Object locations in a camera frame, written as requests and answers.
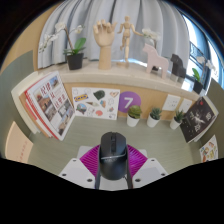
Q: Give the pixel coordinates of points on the pink horse figurine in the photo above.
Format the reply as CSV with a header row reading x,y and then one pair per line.
x,y
155,60

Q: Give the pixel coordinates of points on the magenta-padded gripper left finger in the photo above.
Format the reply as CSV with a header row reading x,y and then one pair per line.
x,y
75,171

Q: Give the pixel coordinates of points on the white wall socket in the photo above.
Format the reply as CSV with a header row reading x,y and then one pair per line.
x,y
185,105
171,102

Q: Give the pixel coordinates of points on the thick white book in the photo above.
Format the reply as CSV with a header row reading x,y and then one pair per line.
x,y
18,91

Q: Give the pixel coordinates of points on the small succulent white pot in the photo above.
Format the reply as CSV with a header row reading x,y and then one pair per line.
x,y
133,120
153,120
175,123

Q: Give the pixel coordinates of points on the colourful sticker card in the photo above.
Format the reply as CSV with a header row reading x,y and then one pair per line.
x,y
209,150

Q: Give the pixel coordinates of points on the black cover book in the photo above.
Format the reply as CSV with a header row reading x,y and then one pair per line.
x,y
198,120

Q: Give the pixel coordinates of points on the black horse figurine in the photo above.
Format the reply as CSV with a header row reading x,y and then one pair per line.
x,y
178,68

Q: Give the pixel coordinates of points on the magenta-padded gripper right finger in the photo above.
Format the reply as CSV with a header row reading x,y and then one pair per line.
x,y
150,171

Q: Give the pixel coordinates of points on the grey curtain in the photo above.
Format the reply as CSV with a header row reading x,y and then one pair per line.
x,y
86,16

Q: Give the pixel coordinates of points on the purple round number sticker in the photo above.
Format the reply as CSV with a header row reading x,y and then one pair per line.
x,y
130,101

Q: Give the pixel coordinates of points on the light wooden desk shelf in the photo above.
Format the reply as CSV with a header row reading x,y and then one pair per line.
x,y
133,75

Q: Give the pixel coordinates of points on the white orchid black pot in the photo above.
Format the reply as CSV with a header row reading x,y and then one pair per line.
x,y
197,86
75,61
150,33

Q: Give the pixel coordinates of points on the white sticker sheet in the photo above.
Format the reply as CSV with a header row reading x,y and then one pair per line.
x,y
95,103

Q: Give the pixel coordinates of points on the wooden mannequin figure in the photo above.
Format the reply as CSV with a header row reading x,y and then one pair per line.
x,y
126,33

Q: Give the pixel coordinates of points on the wooden hand model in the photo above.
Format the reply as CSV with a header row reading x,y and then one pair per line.
x,y
104,43

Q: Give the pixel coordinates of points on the red-spined photo-cover book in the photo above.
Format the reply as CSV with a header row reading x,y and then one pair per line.
x,y
53,103

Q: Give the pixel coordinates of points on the brown kraft book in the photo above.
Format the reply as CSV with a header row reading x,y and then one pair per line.
x,y
26,106

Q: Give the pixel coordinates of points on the black computer mouse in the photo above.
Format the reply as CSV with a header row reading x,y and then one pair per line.
x,y
113,156

